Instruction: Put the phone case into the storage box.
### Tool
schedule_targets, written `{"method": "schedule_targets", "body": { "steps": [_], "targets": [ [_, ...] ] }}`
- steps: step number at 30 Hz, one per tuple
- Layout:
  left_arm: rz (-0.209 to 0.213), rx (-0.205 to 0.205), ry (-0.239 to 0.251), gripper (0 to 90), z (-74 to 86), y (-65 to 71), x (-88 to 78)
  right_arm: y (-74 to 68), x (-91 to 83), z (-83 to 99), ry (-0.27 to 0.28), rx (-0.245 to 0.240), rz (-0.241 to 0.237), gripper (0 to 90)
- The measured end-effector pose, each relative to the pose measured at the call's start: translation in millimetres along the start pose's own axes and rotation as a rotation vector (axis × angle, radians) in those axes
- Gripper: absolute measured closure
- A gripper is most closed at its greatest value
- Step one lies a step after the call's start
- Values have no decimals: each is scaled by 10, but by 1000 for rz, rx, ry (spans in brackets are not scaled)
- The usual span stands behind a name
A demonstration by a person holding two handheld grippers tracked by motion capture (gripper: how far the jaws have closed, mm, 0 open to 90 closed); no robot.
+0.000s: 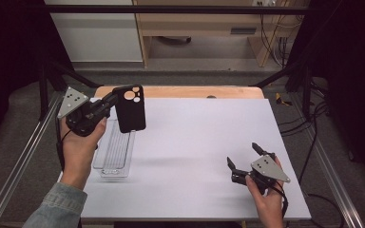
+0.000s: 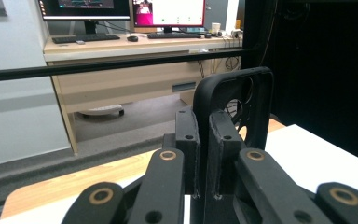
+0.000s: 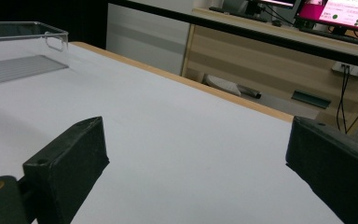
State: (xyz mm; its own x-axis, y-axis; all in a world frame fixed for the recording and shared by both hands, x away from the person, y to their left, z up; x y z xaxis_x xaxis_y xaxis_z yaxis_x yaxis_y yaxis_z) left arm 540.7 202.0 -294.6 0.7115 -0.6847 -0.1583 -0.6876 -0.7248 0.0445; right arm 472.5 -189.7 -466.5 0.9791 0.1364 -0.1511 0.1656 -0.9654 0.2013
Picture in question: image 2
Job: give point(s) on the light wooden desk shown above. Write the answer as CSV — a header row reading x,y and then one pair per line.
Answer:
x,y
121,84

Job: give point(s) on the white cup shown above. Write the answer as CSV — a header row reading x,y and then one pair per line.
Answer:
x,y
216,28

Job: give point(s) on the black keyboard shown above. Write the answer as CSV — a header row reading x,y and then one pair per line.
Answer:
x,y
85,38
174,35

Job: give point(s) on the black horizontal frame bar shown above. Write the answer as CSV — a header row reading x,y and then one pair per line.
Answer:
x,y
74,67

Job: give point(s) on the black curtain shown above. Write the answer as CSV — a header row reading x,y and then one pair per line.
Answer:
x,y
323,62

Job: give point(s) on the black computer mouse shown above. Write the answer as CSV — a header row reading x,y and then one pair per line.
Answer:
x,y
208,35
132,38

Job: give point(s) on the white screen computer monitor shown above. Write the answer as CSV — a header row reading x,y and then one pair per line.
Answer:
x,y
174,12

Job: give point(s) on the black phone case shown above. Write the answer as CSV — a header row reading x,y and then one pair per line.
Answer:
x,y
211,90

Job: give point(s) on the office chair base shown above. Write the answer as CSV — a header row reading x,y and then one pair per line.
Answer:
x,y
104,109

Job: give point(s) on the white partition panel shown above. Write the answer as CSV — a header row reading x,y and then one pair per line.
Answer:
x,y
15,62

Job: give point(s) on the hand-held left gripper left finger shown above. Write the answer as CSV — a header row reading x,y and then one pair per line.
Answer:
x,y
188,140

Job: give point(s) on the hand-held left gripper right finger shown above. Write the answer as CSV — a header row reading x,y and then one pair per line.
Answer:
x,y
223,149

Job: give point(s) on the white table cover board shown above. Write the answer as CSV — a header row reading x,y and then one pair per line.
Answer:
x,y
307,155

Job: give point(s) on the dark screen computer monitor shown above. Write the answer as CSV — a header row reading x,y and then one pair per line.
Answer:
x,y
84,7

